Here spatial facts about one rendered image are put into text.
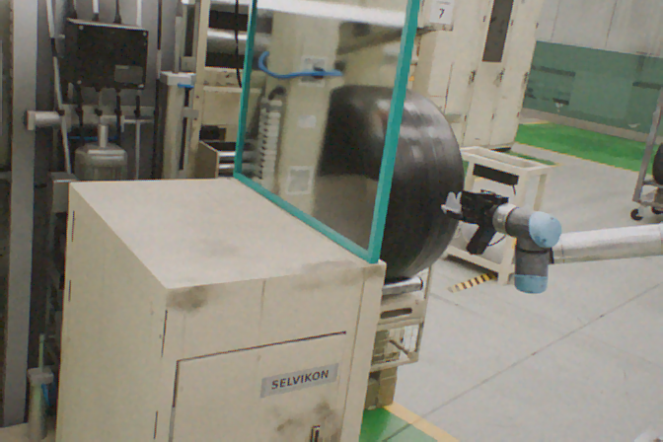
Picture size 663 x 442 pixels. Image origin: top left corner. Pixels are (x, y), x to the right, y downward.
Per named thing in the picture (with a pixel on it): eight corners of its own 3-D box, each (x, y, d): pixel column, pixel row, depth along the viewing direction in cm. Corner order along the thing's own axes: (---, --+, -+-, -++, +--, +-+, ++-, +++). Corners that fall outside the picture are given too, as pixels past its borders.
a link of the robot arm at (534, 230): (540, 255, 164) (542, 218, 162) (503, 243, 173) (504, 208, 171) (563, 249, 168) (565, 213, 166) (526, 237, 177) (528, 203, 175)
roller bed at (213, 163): (208, 244, 228) (217, 152, 221) (190, 228, 240) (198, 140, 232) (263, 239, 239) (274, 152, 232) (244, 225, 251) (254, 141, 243)
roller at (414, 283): (318, 286, 203) (318, 302, 203) (327, 288, 199) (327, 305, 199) (413, 274, 222) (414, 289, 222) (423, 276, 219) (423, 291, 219)
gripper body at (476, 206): (479, 188, 189) (515, 196, 179) (476, 220, 190) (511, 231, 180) (458, 188, 185) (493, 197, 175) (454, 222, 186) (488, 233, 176)
